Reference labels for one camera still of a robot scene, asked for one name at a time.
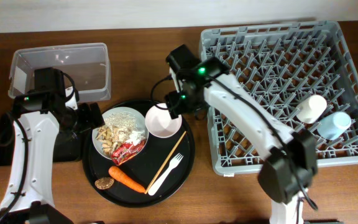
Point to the black rectangular tray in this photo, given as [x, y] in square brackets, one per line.
[67, 145]

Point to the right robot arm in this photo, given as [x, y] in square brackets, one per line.
[289, 158]

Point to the white plastic fork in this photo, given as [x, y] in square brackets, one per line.
[172, 164]

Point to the orange carrot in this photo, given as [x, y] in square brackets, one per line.
[121, 177]

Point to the light blue cup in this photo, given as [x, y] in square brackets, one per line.
[332, 126]

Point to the red snack wrapper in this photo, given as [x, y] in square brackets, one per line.
[126, 152]

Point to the brown cookie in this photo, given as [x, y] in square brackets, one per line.
[104, 183]

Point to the pink bowl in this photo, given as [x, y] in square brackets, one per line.
[159, 122]

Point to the white cup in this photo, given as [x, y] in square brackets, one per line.
[311, 109]

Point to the wooden chopstick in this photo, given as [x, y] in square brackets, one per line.
[165, 161]

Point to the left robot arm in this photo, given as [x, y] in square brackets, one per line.
[37, 118]

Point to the grey dishwasher rack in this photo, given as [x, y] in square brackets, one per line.
[280, 65]

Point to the grey plate with food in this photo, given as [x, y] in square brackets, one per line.
[119, 123]

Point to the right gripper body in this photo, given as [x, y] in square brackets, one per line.
[184, 102]

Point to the clear plastic bin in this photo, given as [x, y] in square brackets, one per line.
[87, 64]

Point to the white tissue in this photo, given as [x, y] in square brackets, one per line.
[136, 137]

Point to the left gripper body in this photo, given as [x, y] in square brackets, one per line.
[85, 121]

